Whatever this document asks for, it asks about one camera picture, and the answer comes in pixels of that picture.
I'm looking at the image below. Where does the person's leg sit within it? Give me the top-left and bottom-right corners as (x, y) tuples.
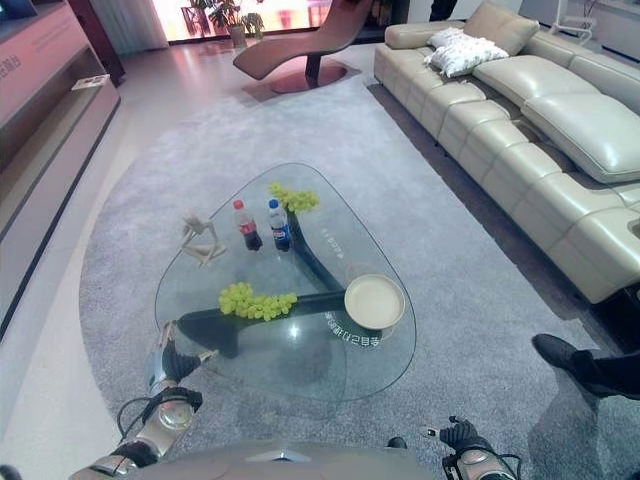
(569, 348), (640, 401)

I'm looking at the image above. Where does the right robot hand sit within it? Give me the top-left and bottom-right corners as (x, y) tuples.
(420, 415), (494, 455)

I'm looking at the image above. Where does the potted green plant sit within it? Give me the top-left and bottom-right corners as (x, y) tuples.
(180, 0), (266, 47)

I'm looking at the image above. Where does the large green grape bunch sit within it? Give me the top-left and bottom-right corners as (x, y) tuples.
(217, 281), (299, 322)

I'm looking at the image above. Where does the silver robot torso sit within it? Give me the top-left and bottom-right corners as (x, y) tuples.
(134, 441), (441, 480)

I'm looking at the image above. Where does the red cap cola bottle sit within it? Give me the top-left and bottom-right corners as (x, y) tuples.
(232, 199), (264, 252)

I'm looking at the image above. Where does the blue cap cola bottle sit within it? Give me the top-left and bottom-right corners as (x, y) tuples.
(267, 198), (293, 253)

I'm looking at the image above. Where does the white patterned pillow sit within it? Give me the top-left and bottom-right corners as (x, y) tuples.
(424, 27), (510, 79)

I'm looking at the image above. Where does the brown lounge chair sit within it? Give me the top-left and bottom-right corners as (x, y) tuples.
(232, 0), (372, 95)

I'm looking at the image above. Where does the cream round plate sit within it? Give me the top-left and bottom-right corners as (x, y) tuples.
(343, 274), (407, 331)

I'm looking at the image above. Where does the grey carpet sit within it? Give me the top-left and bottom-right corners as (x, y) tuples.
(78, 43), (640, 480)

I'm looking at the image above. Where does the beige wooden figurine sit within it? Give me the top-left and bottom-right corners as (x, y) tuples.
(180, 211), (226, 269)

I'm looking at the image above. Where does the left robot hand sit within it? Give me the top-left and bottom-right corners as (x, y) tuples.
(145, 321), (220, 391)

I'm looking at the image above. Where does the black table base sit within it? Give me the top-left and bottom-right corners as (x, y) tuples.
(177, 212), (351, 360)

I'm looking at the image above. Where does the grey tv cabinet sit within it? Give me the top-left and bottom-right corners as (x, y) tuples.
(0, 0), (122, 341)

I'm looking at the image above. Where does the small card on cabinet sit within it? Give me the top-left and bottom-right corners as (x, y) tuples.
(71, 73), (111, 91)

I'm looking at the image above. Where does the person's foot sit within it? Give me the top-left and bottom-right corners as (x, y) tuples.
(531, 333), (591, 384)

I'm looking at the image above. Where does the beige leather sofa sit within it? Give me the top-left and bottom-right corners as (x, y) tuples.
(373, 0), (640, 305)

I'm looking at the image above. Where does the small green grape bunch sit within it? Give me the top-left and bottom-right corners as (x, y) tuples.
(268, 181), (321, 215)

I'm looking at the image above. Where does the glass coffee table top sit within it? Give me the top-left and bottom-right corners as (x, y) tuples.
(154, 162), (418, 404)

